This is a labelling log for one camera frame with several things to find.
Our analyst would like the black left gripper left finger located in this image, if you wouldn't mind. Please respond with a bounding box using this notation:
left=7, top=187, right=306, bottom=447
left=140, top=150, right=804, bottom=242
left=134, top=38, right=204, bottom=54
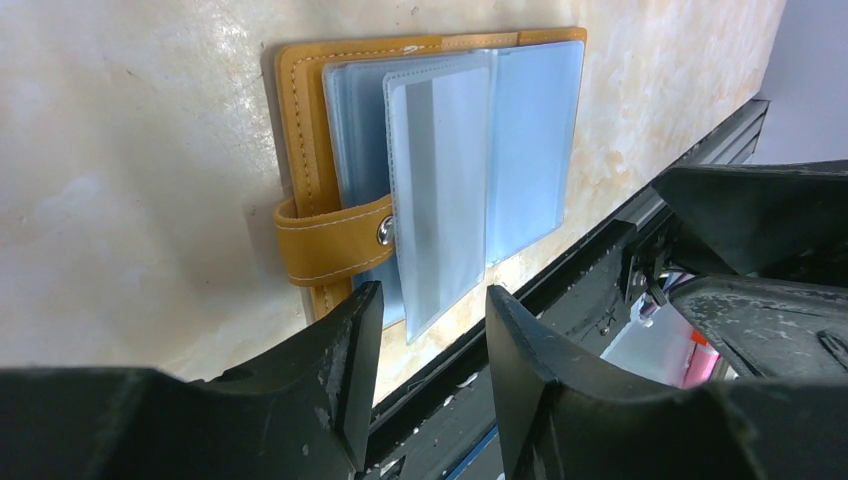
left=1, top=282, right=384, bottom=479

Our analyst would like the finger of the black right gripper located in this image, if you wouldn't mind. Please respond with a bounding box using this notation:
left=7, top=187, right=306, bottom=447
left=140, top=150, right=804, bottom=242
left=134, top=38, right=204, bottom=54
left=652, top=160, right=847, bottom=277
left=669, top=275, right=847, bottom=379

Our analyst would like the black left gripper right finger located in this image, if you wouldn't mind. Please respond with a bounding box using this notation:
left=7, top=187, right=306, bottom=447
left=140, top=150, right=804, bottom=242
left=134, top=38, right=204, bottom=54
left=485, top=285, right=847, bottom=479

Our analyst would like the yellow leather card holder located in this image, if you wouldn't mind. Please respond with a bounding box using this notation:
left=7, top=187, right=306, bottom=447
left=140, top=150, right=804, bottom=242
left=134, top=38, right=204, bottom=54
left=273, top=27, right=587, bottom=342

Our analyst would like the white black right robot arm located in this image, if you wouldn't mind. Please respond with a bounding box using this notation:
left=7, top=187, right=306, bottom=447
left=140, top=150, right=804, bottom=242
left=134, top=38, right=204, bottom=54
left=603, top=160, right=847, bottom=387

